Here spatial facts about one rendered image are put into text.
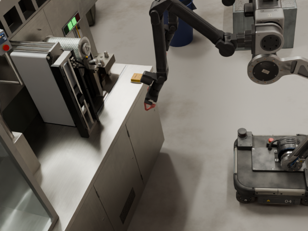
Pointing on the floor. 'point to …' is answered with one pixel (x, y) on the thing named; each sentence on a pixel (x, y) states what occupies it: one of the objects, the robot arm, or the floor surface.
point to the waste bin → (180, 38)
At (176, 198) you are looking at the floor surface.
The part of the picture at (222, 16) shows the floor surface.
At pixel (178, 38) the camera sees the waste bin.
